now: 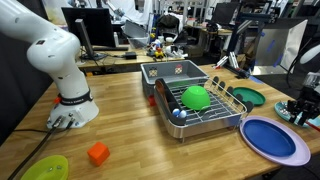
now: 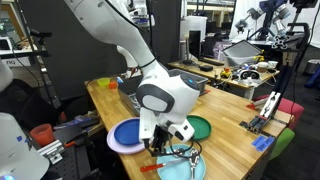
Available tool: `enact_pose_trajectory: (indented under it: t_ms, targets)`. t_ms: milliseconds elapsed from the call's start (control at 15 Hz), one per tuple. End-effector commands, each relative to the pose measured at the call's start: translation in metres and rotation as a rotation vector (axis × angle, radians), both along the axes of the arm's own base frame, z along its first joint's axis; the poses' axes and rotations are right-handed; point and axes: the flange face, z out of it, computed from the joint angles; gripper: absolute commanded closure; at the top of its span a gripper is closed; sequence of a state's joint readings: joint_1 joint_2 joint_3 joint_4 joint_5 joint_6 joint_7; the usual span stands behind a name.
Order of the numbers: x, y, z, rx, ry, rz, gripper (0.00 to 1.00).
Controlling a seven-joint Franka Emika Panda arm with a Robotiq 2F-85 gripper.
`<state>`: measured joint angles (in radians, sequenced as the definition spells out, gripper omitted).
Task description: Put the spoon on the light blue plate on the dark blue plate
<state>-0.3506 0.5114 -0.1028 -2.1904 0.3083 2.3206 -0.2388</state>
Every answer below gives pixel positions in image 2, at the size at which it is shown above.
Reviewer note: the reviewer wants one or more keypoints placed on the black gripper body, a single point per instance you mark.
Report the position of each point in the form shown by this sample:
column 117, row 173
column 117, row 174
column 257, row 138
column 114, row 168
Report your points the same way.
column 162, row 135

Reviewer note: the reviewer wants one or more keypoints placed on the silver metal spoon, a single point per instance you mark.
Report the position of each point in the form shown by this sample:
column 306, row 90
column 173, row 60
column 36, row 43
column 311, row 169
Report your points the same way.
column 179, row 152

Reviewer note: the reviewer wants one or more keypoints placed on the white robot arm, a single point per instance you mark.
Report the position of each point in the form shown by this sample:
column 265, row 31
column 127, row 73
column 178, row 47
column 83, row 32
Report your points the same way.
column 130, row 36

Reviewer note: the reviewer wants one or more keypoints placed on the light blue plate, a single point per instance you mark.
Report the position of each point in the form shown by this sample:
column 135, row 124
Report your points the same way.
column 176, row 171

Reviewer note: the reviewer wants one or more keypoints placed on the dark blue plate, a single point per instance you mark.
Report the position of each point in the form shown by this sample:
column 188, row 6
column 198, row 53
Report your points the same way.
column 128, row 131

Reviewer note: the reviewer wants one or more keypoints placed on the green plate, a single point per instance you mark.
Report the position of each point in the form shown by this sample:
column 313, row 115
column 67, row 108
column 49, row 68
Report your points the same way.
column 201, row 126

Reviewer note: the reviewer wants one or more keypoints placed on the silver metal fork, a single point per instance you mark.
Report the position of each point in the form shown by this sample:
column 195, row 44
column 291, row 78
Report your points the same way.
column 194, row 163

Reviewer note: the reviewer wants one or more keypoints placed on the steel dish rack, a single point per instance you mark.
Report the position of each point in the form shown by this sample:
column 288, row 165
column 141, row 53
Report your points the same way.
column 131, row 96

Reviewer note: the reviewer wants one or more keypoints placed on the gray plastic bin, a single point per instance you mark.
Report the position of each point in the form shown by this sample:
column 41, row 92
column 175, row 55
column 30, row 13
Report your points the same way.
column 196, row 80

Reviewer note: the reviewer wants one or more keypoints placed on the black side cart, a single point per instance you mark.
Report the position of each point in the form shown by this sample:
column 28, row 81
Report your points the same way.
column 78, row 156

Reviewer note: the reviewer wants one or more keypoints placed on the wooden background table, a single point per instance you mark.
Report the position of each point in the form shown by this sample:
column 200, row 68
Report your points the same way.
column 213, row 75

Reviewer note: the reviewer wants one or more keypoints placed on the yellow-green bowl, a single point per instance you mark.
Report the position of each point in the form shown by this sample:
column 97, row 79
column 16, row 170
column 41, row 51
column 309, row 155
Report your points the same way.
column 103, row 82

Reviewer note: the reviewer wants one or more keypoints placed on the black computer monitor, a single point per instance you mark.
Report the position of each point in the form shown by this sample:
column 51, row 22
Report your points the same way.
column 195, row 43

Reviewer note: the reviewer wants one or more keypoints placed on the silver aluminium extrusion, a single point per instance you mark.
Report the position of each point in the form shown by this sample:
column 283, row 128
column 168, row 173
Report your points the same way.
column 51, row 151

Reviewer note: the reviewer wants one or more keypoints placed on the blue block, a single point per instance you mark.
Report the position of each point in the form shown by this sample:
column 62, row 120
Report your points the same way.
column 263, row 142

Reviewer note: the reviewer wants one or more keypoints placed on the orange-red plastic cup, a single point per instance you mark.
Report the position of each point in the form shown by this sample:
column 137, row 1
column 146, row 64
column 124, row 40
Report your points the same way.
column 42, row 135

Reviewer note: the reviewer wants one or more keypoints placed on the gray open tray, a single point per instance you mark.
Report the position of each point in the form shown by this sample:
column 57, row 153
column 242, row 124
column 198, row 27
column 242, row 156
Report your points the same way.
column 241, row 50

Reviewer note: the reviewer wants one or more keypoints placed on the green chair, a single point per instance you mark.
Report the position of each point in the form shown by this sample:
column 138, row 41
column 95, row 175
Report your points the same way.
column 283, row 141

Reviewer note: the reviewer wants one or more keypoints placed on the white rounded device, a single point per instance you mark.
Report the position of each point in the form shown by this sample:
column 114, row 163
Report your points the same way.
column 16, row 150

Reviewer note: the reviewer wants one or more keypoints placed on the pink stool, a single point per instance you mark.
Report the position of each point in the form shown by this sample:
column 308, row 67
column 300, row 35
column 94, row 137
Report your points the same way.
column 295, row 110

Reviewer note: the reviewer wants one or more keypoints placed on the black metal rail bracket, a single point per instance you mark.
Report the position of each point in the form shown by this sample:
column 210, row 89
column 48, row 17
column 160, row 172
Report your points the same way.
column 266, row 110

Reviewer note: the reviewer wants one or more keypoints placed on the black camera tripod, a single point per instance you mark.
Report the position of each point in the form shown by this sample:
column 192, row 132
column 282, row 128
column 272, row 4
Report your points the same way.
column 41, row 56

